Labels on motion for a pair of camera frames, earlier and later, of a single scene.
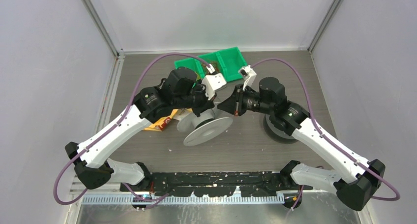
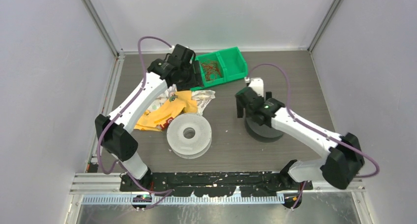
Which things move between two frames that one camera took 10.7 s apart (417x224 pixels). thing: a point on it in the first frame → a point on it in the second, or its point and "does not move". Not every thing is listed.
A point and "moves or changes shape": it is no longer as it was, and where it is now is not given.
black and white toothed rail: (255, 184) does not move
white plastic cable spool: (203, 129) → (189, 135)
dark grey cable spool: (275, 133) moves or changes shape
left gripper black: (206, 104) → (195, 80)
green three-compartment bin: (227, 61) does not move
